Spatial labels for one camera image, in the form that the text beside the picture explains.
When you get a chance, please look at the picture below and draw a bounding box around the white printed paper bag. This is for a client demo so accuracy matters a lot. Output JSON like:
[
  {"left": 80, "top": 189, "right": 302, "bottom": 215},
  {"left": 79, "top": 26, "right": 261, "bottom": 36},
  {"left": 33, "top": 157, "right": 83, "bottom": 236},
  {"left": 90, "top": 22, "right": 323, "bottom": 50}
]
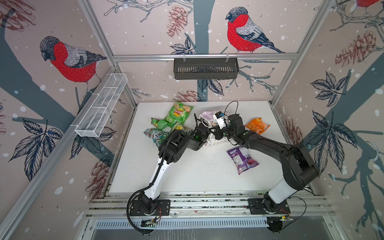
[{"left": 198, "top": 108, "right": 232, "bottom": 148}]

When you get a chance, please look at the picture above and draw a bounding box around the green fruit candy packet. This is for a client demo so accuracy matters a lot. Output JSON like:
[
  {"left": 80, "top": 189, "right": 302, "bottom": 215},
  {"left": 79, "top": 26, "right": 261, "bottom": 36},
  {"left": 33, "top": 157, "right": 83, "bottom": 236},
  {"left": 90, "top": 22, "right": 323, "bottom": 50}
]
[{"left": 172, "top": 123, "right": 192, "bottom": 135}]

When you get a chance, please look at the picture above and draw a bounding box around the green Lays chips packet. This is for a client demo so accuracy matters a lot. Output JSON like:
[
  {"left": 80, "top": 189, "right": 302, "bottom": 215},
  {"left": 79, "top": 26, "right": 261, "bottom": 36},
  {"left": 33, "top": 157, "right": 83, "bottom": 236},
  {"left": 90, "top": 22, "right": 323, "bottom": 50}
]
[{"left": 164, "top": 101, "right": 194, "bottom": 127}]

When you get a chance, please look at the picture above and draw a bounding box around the orange chips packet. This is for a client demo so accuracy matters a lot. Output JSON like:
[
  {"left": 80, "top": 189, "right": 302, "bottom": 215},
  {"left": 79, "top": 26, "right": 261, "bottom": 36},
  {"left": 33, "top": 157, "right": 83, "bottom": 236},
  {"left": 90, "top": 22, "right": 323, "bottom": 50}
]
[{"left": 245, "top": 118, "right": 270, "bottom": 135}]

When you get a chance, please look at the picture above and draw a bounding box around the green corn snack packet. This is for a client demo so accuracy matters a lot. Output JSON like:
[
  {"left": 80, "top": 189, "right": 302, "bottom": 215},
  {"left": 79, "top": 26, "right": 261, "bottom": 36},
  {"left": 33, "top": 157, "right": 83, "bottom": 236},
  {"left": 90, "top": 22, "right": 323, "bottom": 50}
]
[{"left": 151, "top": 118, "right": 170, "bottom": 131}]

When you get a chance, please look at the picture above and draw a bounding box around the purple snack packet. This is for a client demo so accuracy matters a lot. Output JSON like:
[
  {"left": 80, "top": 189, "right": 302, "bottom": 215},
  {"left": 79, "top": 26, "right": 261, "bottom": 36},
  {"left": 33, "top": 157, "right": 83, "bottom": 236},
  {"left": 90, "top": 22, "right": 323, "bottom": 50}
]
[{"left": 227, "top": 147, "right": 259, "bottom": 175}]

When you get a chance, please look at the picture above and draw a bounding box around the teal red candy packet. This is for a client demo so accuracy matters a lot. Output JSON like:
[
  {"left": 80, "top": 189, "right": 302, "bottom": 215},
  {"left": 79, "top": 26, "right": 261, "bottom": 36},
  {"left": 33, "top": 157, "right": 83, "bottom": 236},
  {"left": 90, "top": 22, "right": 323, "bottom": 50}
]
[{"left": 144, "top": 128, "right": 169, "bottom": 147}]

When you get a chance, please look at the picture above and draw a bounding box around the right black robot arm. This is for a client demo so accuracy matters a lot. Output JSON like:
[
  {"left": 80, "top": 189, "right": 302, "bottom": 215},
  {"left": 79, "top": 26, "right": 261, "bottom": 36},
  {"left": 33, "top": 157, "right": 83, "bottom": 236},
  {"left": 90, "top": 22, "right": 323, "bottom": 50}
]
[{"left": 213, "top": 112, "right": 320, "bottom": 213}]

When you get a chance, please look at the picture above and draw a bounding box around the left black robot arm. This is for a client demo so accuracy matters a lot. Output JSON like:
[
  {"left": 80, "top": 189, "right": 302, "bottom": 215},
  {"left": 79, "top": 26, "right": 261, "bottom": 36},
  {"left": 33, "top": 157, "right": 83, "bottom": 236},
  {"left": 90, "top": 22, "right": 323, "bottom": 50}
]
[{"left": 138, "top": 123, "right": 211, "bottom": 214}]

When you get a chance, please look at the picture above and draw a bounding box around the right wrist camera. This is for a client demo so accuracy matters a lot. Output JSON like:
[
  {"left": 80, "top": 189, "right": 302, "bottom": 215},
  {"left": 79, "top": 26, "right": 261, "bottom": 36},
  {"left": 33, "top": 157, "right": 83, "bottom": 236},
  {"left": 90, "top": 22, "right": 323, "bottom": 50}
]
[{"left": 212, "top": 111, "right": 227, "bottom": 129}]

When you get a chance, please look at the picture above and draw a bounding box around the black hanging wire basket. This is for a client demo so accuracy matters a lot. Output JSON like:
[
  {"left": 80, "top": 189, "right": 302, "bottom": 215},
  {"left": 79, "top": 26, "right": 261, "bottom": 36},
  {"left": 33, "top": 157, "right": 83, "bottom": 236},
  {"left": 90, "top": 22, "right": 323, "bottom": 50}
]
[{"left": 174, "top": 58, "right": 239, "bottom": 80}]

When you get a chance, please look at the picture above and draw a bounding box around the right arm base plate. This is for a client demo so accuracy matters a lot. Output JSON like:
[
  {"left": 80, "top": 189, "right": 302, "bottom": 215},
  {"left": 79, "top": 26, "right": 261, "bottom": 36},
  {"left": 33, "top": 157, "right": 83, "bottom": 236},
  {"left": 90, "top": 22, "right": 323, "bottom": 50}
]
[{"left": 247, "top": 198, "right": 291, "bottom": 215}]

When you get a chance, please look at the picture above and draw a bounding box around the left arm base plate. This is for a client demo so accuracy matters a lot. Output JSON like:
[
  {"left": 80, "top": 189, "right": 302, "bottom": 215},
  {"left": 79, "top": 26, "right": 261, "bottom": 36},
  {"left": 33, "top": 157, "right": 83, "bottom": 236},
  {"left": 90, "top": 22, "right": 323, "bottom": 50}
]
[{"left": 129, "top": 200, "right": 171, "bottom": 217}]

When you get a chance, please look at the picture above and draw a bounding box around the horizontal aluminium frame bar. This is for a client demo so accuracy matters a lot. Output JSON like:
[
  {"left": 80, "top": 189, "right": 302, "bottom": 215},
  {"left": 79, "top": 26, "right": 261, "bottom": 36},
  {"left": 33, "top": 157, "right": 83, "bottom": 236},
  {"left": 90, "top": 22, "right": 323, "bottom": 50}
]
[{"left": 113, "top": 53, "right": 298, "bottom": 63}]

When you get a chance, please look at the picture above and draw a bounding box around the white mesh wall shelf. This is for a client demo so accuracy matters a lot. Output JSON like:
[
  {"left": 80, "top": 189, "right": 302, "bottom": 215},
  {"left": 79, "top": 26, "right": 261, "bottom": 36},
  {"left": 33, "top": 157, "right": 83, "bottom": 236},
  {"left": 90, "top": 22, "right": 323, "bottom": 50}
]
[{"left": 75, "top": 73, "right": 128, "bottom": 138}]

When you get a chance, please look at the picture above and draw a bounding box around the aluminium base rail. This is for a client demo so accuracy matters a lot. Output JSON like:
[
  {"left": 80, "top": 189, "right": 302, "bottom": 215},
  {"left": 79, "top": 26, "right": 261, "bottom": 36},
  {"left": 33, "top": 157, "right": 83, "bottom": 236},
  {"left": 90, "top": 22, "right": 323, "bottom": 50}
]
[{"left": 85, "top": 192, "right": 336, "bottom": 219}]

